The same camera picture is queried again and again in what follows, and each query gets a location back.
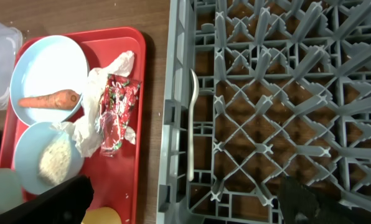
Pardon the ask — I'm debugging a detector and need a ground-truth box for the white plastic spoon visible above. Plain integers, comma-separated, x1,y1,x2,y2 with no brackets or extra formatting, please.
187,69,199,182

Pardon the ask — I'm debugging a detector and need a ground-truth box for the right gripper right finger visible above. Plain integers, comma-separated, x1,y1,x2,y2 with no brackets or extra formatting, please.
278,176,371,224

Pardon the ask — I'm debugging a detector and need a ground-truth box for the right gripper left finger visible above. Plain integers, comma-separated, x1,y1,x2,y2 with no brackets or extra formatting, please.
0,175,94,224

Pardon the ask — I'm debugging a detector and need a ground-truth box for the white rice pile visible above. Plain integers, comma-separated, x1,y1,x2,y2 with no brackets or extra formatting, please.
38,133,71,186

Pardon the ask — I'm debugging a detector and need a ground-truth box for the white napkin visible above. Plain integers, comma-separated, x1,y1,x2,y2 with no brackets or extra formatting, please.
50,50,134,157

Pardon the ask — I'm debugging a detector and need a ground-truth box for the light blue plate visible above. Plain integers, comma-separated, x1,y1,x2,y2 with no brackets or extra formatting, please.
9,35,90,126

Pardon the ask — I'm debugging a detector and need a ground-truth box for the pale green bowl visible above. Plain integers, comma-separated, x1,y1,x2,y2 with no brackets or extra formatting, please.
0,168,24,214

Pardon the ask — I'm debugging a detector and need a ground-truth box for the red serving tray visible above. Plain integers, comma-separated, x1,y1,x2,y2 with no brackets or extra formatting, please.
0,27,146,223

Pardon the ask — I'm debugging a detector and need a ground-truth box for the yellow plastic cup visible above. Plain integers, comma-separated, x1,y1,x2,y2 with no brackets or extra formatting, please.
81,207,122,224

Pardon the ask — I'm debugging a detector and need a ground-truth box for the grey dishwasher rack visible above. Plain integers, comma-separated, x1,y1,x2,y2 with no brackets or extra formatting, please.
156,0,371,223

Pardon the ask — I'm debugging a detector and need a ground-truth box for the orange carrot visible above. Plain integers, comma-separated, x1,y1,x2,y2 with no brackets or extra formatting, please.
17,90,80,110

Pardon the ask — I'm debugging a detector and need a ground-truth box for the red snack wrapper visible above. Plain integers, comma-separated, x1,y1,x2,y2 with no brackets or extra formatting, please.
98,74,141,157

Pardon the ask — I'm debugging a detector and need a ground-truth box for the light blue bowl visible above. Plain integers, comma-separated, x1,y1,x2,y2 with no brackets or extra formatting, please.
14,122,84,195

